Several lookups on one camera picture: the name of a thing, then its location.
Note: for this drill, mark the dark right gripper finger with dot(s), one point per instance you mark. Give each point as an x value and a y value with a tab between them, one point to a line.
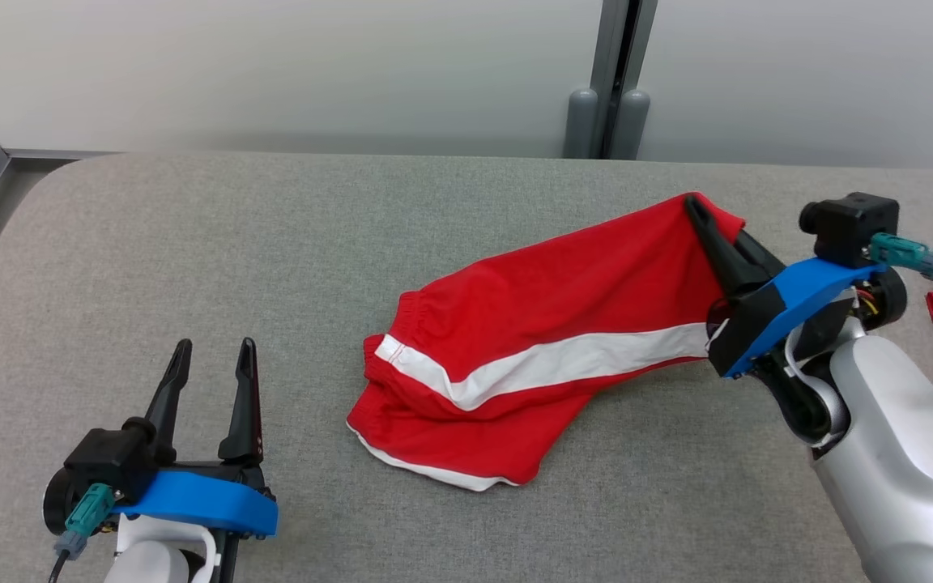
726	259
762	257

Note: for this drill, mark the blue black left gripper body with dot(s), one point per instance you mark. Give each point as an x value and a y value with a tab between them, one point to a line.
207	498

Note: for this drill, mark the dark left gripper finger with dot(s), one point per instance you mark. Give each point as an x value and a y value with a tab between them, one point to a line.
246	421
175	389

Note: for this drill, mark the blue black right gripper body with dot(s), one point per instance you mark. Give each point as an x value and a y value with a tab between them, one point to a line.
798	287

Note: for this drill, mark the red shorts with white stripe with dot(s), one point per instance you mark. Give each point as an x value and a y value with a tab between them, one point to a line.
531	308

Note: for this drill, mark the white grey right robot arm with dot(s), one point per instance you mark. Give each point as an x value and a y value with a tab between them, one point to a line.
896	453

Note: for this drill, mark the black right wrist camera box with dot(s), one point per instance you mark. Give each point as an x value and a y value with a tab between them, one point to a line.
851	227

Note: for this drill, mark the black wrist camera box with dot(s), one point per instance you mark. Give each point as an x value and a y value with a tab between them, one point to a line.
851	227
110	457

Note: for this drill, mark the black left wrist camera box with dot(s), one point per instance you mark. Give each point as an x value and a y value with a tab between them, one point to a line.
110	457

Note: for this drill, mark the grey cylindrical post foot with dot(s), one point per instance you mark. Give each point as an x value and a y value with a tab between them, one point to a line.
632	125
581	125

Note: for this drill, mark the grey wall partition post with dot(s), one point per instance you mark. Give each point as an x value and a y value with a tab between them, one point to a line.
616	48

